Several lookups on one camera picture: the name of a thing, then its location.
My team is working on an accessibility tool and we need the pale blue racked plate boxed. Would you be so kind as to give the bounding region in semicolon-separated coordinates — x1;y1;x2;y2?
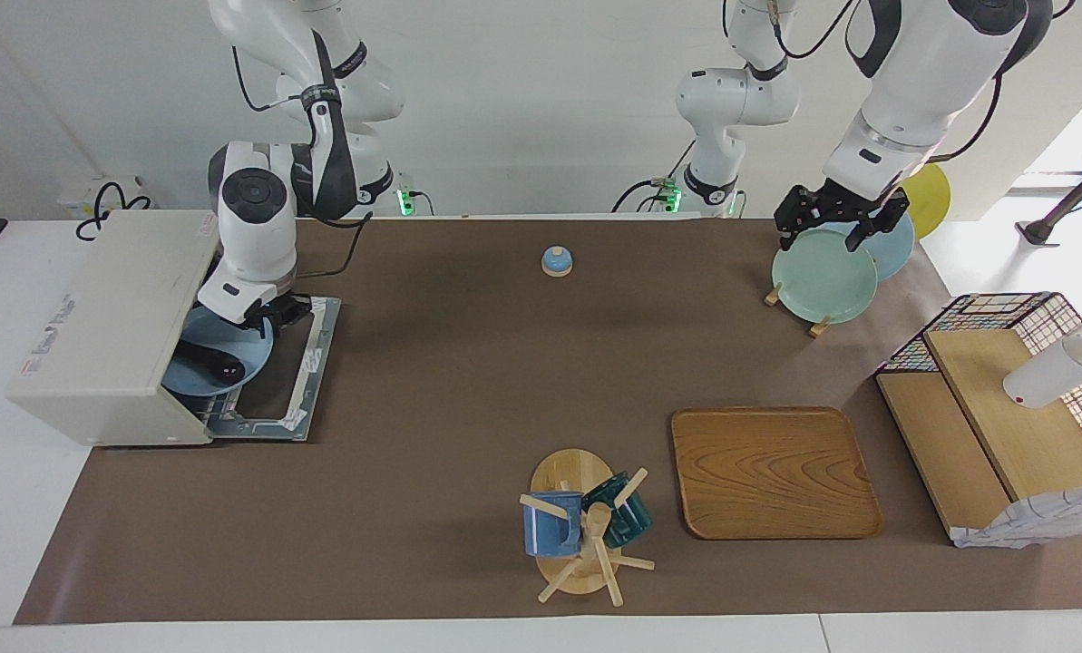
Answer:
858;213;916;282

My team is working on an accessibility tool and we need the pale green plate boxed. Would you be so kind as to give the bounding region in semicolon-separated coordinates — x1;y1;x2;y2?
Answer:
771;228;879;326

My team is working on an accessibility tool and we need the oven glass door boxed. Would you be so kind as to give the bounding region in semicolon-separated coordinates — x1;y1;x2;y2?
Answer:
203;296;342;443

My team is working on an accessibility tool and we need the dark green mug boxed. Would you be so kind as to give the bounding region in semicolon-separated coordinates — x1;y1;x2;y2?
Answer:
582;472;654;548

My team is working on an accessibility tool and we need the dark purple eggplant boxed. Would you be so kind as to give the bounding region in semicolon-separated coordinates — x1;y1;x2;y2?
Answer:
178;340;244;380

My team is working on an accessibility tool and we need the wooden mug tree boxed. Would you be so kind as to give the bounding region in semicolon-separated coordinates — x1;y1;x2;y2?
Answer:
518;447;657;607

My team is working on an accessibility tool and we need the wooden serving tray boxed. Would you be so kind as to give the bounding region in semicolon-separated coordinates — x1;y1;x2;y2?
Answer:
670;406;884;541

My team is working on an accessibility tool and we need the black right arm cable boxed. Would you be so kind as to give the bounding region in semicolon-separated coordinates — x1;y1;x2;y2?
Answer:
232;45;375;278

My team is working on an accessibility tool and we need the wooden plate rack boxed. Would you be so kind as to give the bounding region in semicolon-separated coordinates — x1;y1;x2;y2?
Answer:
764;283;833;338

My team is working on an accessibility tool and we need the white bottle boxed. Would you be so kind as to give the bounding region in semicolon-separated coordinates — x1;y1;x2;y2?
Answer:
1002;308;1082;410

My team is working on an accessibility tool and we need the beige toaster oven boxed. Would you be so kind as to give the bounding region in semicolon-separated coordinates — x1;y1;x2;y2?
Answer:
5;209;342;447

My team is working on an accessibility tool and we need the blue mug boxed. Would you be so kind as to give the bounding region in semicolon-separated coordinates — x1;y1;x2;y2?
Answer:
522;491;585;558

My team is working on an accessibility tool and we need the wooden shelf unit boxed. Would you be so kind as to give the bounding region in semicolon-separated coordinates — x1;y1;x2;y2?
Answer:
874;326;1082;545

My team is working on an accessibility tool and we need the black power cable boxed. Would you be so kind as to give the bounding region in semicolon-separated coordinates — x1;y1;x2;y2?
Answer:
75;181;153;242

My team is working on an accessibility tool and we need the black wire grid basket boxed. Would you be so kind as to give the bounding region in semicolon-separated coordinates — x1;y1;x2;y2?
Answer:
874;291;1082;454

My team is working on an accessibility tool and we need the light blue round plate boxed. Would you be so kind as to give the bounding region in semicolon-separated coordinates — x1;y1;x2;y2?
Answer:
161;307;276;396

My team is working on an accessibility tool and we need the black stand pole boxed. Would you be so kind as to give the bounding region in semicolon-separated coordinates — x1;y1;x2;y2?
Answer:
1016;145;1082;248

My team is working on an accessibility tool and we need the yellow plate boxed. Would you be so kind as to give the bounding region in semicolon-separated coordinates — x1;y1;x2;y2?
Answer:
899;163;952;241

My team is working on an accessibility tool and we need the brown table mat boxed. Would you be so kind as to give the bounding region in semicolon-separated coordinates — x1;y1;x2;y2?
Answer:
13;218;1082;627

